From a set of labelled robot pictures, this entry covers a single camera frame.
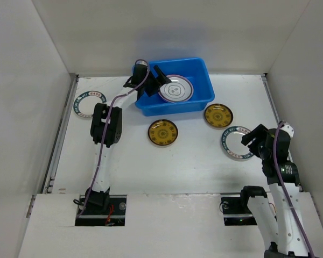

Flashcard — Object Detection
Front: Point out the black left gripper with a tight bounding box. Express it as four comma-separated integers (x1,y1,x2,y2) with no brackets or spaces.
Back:
143,65,172,96

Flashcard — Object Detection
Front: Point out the green rim plate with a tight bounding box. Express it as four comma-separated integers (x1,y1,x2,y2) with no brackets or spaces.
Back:
221,126,254,160
73,91,107,118

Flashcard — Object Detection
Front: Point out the pink plate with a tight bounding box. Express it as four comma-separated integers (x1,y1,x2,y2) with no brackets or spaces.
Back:
159,75,194,103

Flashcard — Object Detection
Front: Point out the white plate thin green ring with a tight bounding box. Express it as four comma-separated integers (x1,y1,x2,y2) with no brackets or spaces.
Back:
158,76,193,103

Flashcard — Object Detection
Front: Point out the yellow patterned plate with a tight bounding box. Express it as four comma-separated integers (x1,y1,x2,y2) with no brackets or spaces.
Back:
148,119,179,147
204,104,234,128

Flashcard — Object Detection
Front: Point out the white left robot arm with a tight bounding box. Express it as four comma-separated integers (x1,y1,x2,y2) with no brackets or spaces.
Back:
77,59,171,217

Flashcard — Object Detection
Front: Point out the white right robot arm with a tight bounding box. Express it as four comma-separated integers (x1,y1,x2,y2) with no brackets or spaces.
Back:
238,121,315,257

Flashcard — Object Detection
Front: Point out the blue plastic bin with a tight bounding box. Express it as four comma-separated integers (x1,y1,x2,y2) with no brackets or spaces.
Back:
135,58,215,116

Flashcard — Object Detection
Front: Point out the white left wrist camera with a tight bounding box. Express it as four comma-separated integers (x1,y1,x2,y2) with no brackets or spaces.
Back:
137,60,148,66

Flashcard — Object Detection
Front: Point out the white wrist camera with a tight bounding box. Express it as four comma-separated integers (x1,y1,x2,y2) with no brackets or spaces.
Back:
279,121,294,138
137,60,148,66

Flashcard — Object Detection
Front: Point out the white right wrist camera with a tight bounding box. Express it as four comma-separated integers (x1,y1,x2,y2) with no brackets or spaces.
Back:
279,121,294,138

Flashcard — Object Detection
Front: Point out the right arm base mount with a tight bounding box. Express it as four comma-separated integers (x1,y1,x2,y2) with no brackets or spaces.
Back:
219,193,257,226

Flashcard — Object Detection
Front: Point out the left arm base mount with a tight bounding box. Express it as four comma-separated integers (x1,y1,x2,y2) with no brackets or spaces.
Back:
75,195,127,227

